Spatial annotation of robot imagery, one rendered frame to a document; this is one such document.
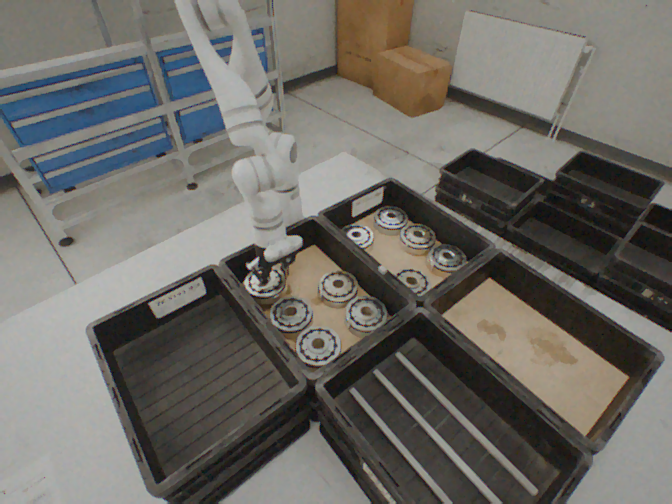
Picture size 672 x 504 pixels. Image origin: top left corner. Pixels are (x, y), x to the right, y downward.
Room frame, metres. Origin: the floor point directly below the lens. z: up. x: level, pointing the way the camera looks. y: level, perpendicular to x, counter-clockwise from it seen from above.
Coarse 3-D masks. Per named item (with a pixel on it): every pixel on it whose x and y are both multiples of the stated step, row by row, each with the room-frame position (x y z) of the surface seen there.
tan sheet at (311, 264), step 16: (304, 256) 0.75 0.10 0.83; (320, 256) 0.75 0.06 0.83; (304, 272) 0.69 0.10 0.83; (320, 272) 0.69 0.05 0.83; (288, 288) 0.63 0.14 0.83; (304, 288) 0.63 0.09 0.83; (272, 304) 0.58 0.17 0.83; (320, 304) 0.58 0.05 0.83; (320, 320) 0.53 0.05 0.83; (336, 320) 0.53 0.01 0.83; (352, 336) 0.49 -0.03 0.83
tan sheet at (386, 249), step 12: (372, 216) 0.93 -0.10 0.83; (372, 228) 0.87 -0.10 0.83; (384, 240) 0.82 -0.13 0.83; (396, 240) 0.82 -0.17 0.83; (372, 252) 0.77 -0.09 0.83; (384, 252) 0.77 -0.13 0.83; (396, 252) 0.77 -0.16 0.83; (384, 264) 0.72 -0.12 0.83; (396, 264) 0.72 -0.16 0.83; (408, 264) 0.72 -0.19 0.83; (420, 264) 0.73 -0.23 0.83; (432, 276) 0.68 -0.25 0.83
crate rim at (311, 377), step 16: (320, 224) 0.77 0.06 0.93; (224, 272) 0.59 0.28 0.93; (240, 288) 0.55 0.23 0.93; (400, 288) 0.56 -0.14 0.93; (256, 304) 0.50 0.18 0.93; (368, 336) 0.43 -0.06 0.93; (288, 352) 0.39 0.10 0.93; (352, 352) 0.39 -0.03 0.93; (304, 368) 0.35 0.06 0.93; (320, 368) 0.35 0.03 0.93
